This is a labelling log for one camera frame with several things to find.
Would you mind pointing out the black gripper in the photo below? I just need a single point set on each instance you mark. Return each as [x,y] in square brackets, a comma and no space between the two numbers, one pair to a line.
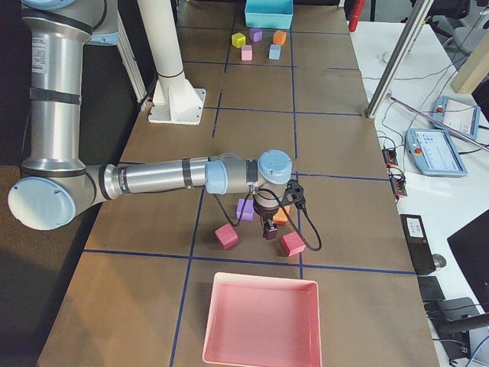
[266,212]

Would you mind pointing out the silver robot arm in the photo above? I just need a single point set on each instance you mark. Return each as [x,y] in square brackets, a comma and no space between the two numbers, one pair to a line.
[56,185]

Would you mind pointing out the orange foam block near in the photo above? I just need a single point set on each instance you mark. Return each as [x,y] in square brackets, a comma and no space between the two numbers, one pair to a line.
[280,218]

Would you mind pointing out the orange foam block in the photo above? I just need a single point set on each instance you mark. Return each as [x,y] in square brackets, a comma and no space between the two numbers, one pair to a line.
[280,218]
[279,38]

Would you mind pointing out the purple foam block near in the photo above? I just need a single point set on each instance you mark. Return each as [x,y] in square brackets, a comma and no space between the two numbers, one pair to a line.
[245,210]

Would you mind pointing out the purple foam block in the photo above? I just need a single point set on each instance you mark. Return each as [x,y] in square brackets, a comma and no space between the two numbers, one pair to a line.
[245,210]
[255,35]

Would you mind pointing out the red foam block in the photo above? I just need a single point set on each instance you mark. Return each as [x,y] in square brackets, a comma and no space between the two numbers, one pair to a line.
[292,244]

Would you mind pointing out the magenta foam block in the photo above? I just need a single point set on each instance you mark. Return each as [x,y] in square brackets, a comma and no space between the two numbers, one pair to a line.
[226,236]

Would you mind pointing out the pink plastic tray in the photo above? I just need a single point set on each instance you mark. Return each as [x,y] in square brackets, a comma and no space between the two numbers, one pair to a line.
[263,321]

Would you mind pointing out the orange black adapter lower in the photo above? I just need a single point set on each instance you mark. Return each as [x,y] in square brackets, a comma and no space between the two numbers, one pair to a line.
[398,185]

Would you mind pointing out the orange black adapter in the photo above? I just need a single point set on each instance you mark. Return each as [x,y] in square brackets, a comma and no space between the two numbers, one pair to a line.
[398,185]
[390,157]

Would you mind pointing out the orange black adapter upper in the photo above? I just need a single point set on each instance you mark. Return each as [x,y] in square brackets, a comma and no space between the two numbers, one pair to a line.
[390,157]

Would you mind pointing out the black power box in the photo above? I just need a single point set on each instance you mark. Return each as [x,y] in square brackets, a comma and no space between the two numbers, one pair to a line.
[417,243]

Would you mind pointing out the light blue foam block far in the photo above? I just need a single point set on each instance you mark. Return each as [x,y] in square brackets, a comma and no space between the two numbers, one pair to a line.
[274,52]

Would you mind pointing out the pink foam block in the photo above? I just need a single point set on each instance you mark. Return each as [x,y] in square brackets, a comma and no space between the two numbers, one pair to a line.
[246,53]

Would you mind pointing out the near teach pendant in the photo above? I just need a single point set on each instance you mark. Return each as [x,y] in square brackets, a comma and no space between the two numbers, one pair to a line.
[433,153]

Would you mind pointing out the teach pendant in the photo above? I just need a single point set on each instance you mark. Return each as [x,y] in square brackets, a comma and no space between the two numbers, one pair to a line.
[457,115]
[433,153]

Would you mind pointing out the yellow foam block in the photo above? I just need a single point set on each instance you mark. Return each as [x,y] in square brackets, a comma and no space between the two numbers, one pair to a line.
[238,40]

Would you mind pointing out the orange foam block far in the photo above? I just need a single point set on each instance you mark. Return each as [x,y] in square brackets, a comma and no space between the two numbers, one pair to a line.
[279,38]

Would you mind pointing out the purple foam block far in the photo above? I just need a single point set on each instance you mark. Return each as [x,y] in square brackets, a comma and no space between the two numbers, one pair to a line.
[255,35]

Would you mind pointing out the black monitor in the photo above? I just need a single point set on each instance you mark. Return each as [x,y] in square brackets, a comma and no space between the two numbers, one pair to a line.
[469,245]

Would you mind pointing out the blue plastic bin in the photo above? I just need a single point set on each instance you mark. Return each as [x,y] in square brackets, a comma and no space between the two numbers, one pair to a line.
[274,14]

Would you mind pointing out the far teach pendant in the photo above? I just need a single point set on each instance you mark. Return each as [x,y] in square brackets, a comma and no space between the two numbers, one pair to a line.
[457,115]

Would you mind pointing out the red fire extinguisher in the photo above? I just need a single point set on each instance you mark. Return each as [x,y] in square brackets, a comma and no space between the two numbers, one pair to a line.
[355,15]

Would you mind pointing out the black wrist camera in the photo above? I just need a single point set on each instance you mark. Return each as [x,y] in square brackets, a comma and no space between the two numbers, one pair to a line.
[294,194]

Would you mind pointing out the white pedestal column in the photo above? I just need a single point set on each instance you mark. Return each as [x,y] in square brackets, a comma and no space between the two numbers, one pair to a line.
[175,101]

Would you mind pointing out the aluminium frame post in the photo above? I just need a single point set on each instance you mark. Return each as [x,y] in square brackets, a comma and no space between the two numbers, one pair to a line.
[410,32]

